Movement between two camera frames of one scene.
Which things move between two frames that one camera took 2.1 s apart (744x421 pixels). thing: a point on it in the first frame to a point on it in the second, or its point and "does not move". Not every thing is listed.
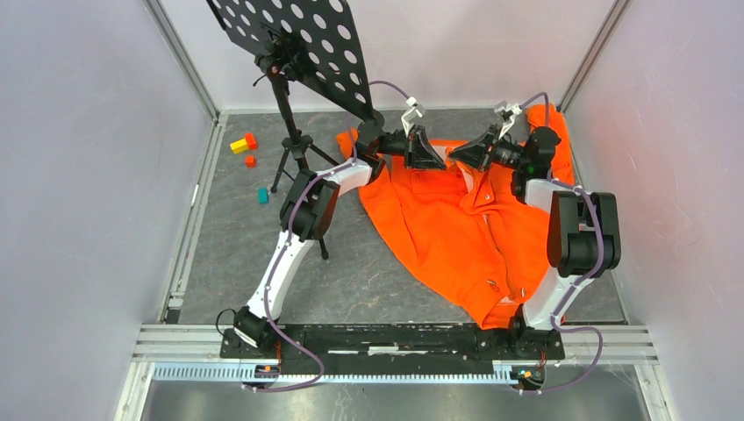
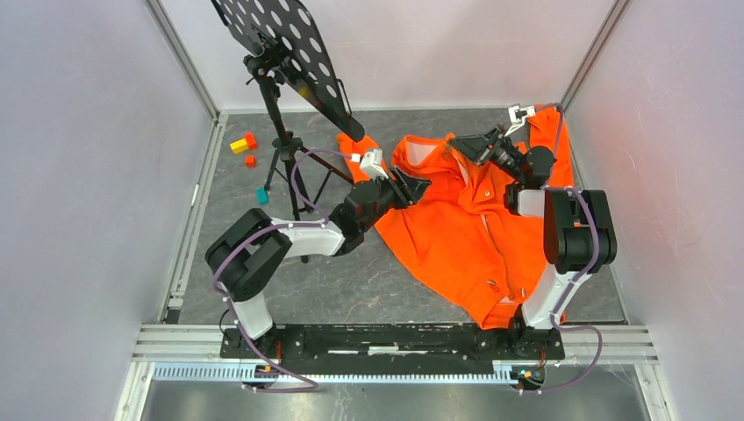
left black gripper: x=419 y=153 to x=406 y=189
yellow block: x=239 y=146 does not move
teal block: x=263 y=196 does not move
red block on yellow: x=251 y=142 does not move
